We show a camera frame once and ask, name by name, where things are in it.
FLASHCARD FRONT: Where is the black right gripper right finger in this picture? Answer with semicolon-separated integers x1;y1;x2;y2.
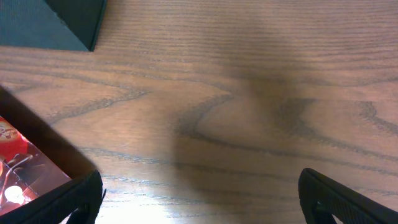
298;168;397;224

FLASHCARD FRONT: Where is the red Meiji panda biscuit box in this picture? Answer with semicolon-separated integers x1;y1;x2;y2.
1;88;97;216

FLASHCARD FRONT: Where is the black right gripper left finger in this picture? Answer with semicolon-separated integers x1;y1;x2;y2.
1;170;103;224

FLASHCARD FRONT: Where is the black open gift box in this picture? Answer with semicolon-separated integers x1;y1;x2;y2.
1;0;107;52

